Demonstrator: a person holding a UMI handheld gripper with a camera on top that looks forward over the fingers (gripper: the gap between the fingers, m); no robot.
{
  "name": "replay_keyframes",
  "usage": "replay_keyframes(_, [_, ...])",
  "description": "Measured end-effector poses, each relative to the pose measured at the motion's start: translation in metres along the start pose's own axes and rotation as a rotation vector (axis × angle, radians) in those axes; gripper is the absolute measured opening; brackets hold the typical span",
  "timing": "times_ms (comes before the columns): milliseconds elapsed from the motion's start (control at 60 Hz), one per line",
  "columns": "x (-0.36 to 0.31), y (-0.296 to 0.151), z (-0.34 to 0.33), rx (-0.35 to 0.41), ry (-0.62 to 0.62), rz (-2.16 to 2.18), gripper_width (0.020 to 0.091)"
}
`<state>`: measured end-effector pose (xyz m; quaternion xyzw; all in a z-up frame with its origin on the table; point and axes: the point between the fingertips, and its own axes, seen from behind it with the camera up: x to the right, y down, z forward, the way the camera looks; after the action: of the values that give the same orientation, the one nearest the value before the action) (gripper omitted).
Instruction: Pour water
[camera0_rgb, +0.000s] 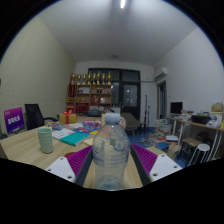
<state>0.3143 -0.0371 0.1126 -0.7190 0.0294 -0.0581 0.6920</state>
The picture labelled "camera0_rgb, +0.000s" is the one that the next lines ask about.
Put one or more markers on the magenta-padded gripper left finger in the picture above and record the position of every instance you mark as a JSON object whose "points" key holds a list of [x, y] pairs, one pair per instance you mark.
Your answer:
{"points": [[78, 161]]}

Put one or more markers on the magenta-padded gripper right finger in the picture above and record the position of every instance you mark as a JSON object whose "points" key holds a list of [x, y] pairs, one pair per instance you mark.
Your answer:
{"points": [[146, 159]]}

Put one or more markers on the clear plastic water bottle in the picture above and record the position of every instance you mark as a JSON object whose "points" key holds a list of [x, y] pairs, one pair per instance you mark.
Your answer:
{"points": [[111, 153]]}

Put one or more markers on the flat round red coaster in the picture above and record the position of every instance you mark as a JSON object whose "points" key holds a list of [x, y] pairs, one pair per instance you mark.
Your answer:
{"points": [[70, 154]]}

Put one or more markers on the pale yellow notepad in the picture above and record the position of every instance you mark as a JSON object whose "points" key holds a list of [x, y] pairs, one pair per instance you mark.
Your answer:
{"points": [[88, 141]]}

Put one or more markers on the teal book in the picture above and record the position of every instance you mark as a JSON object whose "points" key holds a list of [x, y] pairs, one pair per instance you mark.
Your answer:
{"points": [[75, 139]]}

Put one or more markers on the blue colourful book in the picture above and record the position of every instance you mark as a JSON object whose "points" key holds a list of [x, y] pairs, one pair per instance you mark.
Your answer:
{"points": [[83, 130]]}

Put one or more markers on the stack of books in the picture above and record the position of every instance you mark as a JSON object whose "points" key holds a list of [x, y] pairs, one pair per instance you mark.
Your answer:
{"points": [[163, 127]]}

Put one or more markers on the pale green ribbed cup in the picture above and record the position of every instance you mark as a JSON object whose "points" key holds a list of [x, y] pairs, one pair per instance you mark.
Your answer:
{"points": [[45, 141]]}

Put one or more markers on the olive grey armchair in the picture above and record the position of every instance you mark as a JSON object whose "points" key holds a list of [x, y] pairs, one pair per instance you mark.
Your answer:
{"points": [[132, 121]]}

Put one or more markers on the yellow gift box red ribbon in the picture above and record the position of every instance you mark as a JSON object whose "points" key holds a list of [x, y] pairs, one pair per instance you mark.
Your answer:
{"points": [[67, 119]]}

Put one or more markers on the black microphone stand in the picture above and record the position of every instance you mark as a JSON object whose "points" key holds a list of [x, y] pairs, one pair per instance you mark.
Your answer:
{"points": [[146, 110]]}

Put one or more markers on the white round stool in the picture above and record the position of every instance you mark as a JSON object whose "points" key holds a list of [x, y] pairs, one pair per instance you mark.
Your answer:
{"points": [[201, 148]]}

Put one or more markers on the black computer monitor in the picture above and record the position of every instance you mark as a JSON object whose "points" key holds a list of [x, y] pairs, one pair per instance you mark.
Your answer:
{"points": [[176, 107]]}

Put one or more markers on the wooden side desk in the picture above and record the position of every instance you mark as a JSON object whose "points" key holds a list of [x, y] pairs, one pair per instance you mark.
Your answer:
{"points": [[196, 124]]}

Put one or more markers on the black office chair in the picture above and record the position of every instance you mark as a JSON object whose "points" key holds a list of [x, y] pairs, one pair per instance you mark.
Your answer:
{"points": [[33, 116]]}

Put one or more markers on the wooden shelf unit with trophies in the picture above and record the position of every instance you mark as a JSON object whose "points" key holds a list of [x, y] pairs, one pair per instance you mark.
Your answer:
{"points": [[88, 96]]}

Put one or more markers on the purple sign board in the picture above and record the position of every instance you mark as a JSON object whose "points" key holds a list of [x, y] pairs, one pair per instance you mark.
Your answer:
{"points": [[14, 120]]}

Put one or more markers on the long ceiling light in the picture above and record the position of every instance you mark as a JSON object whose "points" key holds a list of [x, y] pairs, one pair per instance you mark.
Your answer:
{"points": [[122, 3]]}

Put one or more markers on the white wall air conditioner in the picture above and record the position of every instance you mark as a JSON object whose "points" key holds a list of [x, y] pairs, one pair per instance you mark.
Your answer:
{"points": [[161, 73]]}

